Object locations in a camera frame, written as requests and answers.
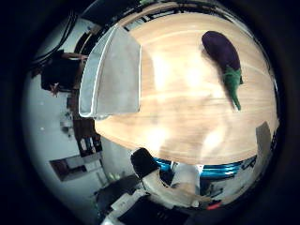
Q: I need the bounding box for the purple eggplant toy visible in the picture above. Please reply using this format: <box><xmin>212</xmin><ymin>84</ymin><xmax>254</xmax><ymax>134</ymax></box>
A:
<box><xmin>201</xmin><ymin>30</ymin><xmax>244</xmax><ymax>112</ymax></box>

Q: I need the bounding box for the blue metallic cylinder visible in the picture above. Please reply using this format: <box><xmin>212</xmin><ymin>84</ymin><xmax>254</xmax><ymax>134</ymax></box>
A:
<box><xmin>153</xmin><ymin>157</ymin><xmax>251</xmax><ymax>181</ymax></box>

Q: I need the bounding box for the dark brown shelf unit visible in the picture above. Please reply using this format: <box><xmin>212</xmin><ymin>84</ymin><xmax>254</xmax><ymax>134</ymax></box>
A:
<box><xmin>69</xmin><ymin>90</ymin><xmax>104</xmax><ymax>158</ymax></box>

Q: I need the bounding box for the person in dark shirt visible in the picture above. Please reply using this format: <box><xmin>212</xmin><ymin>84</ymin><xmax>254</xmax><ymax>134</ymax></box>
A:
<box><xmin>40</xmin><ymin>51</ymin><xmax>89</xmax><ymax>97</ymax></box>

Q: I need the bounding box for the black cable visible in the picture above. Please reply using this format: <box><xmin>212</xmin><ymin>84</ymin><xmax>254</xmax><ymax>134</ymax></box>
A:
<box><xmin>32</xmin><ymin>10</ymin><xmax>79</xmax><ymax>65</ymax></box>

